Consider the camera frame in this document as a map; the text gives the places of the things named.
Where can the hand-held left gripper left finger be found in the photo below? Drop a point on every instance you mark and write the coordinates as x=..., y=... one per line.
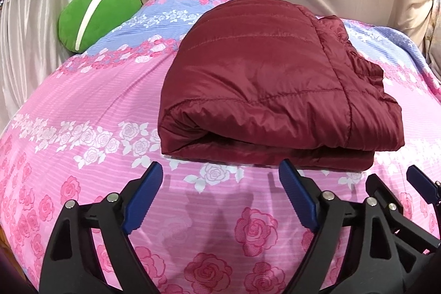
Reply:
x=143, y=201

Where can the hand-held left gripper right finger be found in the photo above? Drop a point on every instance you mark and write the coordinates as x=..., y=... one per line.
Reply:
x=298, y=197

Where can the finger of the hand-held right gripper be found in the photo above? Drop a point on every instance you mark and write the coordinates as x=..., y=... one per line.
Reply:
x=422, y=182
x=399, y=218

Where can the maroon puffer jacket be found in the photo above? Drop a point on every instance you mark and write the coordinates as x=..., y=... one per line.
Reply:
x=258, y=80

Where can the pink floral bed sheet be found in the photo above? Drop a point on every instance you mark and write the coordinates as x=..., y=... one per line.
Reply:
x=103, y=115

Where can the green plush pillow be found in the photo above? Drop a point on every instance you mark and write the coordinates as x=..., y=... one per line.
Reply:
x=113, y=11

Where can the white satin curtain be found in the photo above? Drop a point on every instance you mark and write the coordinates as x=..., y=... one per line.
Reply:
x=34, y=32

